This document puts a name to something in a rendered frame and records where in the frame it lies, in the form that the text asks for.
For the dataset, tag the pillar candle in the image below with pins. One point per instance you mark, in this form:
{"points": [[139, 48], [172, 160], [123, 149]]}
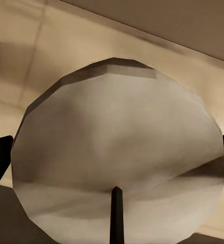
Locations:
{"points": [[118, 153]]}

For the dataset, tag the cabinet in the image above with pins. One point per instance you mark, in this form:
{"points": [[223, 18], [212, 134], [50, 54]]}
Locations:
{"points": [[43, 40]]}

